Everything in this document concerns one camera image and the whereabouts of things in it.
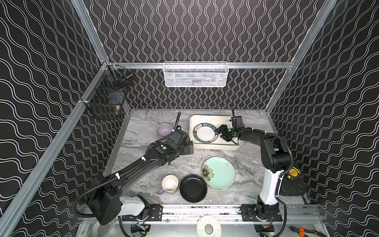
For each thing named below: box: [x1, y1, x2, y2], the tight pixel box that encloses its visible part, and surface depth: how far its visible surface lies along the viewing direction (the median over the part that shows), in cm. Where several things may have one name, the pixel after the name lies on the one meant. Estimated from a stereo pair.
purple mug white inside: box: [157, 174, 179, 195], surface depth 80 cm
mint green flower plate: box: [202, 156, 236, 190], surface depth 90 cm
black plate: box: [179, 173, 208, 203], surface depth 83 cm
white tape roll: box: [196, 214, 222, 237], surface depth 72 cm
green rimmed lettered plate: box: [193, 122, 219, 144], surface depth 108 cm
